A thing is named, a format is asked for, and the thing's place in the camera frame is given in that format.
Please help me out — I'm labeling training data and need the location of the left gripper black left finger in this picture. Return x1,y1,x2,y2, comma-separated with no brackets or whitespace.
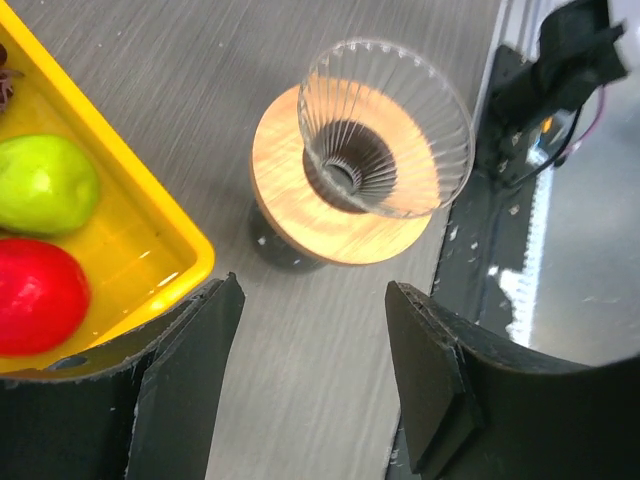
1,274,245,479

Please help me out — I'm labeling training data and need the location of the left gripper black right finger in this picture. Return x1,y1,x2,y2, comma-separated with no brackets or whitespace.
385,281,639,479

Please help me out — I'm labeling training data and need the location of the clear glass ribbed dripper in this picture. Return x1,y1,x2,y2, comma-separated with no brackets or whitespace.
297,38,475,219

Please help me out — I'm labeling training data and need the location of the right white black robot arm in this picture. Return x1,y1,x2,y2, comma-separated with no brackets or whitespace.
492,1,639,130

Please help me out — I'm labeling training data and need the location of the red apple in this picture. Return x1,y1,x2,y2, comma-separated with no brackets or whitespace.
1,237,92,357

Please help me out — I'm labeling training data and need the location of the yellow plastic tray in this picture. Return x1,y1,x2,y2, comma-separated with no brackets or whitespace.
1,2,215,373

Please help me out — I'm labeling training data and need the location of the light green apple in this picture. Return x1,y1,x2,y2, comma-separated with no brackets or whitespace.
1,134,100,236

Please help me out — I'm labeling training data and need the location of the red grape bunch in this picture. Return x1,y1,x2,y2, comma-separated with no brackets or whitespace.
0,45,24,113

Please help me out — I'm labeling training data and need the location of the white slotted cable duct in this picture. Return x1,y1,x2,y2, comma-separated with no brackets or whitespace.
507,172,553,347

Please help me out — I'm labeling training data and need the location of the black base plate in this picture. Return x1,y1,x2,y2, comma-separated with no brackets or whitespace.
384,44,561,480

